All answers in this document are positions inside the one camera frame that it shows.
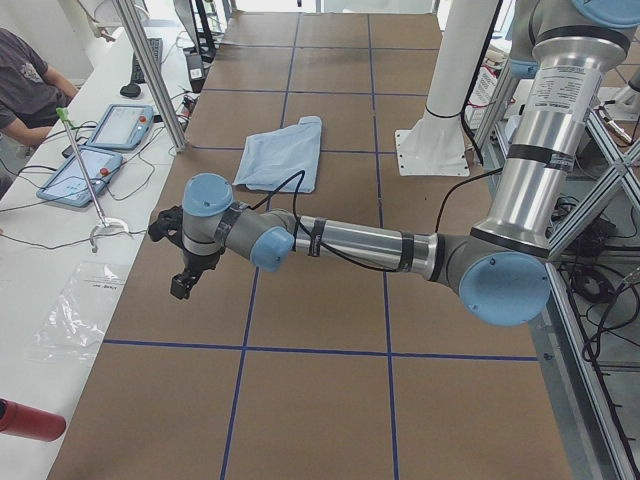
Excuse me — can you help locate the seated person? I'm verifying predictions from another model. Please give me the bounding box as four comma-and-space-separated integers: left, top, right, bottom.
1, 28, 79, 147

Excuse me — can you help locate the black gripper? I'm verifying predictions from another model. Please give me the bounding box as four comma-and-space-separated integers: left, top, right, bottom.
148, 206, 223, 300

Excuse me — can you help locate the black labelled box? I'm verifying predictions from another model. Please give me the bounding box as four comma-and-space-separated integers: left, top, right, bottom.
185, 52, 207, 93

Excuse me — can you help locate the blue teach pendant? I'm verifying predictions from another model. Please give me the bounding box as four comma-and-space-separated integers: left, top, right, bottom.
36, 146, 123, 208
87, 104, 154, 151

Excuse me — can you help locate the clear plastic bag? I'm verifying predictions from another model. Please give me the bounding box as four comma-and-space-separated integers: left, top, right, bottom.
27, 262, 130, 365

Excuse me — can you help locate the light blue button-up shirt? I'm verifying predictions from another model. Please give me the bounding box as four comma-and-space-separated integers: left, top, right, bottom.
233, 116, 322, 193

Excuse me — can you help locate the red bottle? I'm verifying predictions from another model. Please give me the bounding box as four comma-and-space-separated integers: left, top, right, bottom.
1, 399, 67, 442

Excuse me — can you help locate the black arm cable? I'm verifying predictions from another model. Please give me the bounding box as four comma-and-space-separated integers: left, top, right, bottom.
244, 167, 504, 274

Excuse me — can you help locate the aluminium frame post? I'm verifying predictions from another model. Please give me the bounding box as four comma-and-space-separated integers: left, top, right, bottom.
114, 0, 187, 153

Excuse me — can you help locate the black keyboard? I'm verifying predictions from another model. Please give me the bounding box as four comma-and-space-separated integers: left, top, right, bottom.
130, 36, 164, 85

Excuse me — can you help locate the purple reacher grabber stick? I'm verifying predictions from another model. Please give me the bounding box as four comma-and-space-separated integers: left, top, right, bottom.
56, 107, 131, 253

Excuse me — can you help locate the upper blue teach pendant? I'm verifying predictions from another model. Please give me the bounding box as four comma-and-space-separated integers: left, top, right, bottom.
87, 104, 154, 151

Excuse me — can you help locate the aluminium lattice frame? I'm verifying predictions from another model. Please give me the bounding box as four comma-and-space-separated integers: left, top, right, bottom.
474, 49, 640, 480

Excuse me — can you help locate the black computer mouse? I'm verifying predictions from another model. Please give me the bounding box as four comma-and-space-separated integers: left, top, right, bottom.
119, 83, 141, 99

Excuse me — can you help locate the white pedestal column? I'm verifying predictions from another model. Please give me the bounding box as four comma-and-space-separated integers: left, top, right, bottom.
395, 0, 501, 177

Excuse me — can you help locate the lower blue teach pendant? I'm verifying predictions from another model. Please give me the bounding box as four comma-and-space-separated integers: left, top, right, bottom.
36, 146, 123, 208

